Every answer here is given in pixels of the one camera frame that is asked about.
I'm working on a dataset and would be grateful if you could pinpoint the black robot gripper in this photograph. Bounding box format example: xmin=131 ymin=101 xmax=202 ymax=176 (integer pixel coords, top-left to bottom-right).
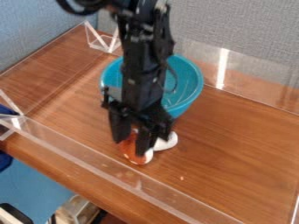
xmin=102 ymin=65 xmax=174 ymax=157

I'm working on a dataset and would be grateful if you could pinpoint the brown white toy mushroom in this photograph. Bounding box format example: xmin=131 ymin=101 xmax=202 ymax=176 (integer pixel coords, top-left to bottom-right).
xmin=118 ymin=129 xmax=179 ymax=165

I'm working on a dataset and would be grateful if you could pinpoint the blue ceramic bowl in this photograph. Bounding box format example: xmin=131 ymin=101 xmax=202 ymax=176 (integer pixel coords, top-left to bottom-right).
xmin=99 ymin=54 xmax=205 ymax=118

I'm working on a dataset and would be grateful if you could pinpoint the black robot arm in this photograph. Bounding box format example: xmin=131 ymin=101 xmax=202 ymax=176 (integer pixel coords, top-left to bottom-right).
xmin=57 ymin=0 xmax=175 ymax=157

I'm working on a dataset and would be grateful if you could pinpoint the clear acrylic front barrier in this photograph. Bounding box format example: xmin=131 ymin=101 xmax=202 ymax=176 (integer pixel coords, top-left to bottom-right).
xmin=2 ymin=116 xmax=243 ymax=224

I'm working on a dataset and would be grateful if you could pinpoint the clear acrylic barrier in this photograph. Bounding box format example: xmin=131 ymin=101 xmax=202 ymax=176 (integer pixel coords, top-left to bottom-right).
xmin=2 ymin=116 xmax=243 ymax=224
xmin=175 ymin=38 xmax=299 ymax=115

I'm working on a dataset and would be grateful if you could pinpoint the blue cloth at left edge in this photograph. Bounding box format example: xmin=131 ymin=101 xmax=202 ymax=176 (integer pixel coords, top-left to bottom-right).
xmin=0 ymin=104 xmax=21 ymax=173

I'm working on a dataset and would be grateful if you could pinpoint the clear acrylic back barrier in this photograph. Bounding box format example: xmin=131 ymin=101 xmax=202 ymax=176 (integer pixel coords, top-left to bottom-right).
xmin=175 ymin=38 xmax=299 ymax=115

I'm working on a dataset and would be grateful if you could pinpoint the black white object bottom left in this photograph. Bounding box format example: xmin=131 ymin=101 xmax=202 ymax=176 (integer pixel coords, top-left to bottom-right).
xmin=0 ymin=203 xmax=34 ymax=224

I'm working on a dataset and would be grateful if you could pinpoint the clear acrylic corner bracket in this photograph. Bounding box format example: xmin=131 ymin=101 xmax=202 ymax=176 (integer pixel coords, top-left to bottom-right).
xmin=85 ymin=21 xmax=122 ymax=56

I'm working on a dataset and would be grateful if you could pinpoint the clear acrylic left bracket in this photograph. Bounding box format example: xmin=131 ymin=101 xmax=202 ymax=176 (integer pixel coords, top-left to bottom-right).
xmin=0 ymin=89 xmax=25 ymax=141

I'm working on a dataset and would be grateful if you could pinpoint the grey metal frame below table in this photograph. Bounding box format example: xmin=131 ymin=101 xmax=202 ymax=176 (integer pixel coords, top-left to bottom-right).
xmin=47 ymin=195 xmax=99 ymax=224

